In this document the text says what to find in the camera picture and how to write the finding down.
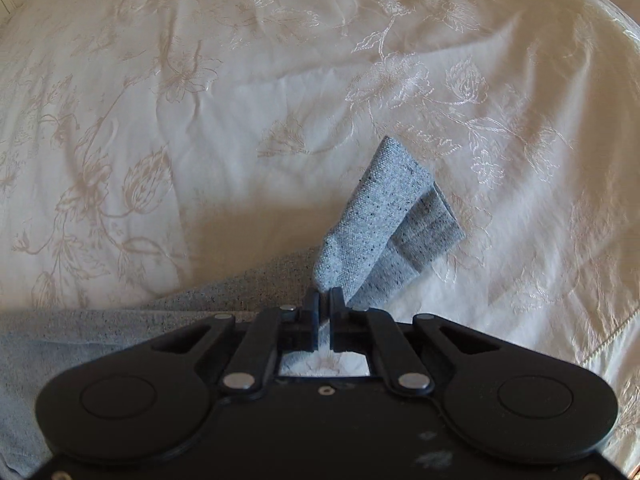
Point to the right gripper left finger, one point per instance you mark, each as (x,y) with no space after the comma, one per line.
(300,325)

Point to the cream embroidered bedspread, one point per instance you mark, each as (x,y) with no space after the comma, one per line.
(149,146)

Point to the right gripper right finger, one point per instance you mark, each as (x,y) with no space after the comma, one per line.
(349,329)

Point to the grey speckled pants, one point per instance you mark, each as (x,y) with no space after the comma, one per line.
(396,223)

